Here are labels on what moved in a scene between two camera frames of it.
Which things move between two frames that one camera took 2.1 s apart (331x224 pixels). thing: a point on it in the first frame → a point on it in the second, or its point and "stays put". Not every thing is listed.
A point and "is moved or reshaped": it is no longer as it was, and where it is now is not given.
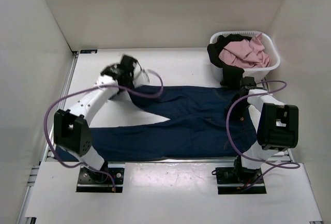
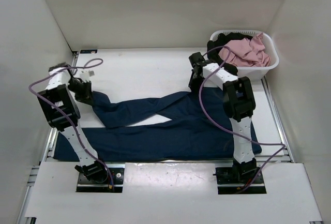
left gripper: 131,79 → 86,95
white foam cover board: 169,192 stays put
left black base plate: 90,181 stays put
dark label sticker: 88,51 stays put
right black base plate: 231,180 stays put
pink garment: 246,54 stays put
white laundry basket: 260,74 stays put
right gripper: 238,114 → 193,86
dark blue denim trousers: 202,123 is moved or reshaped
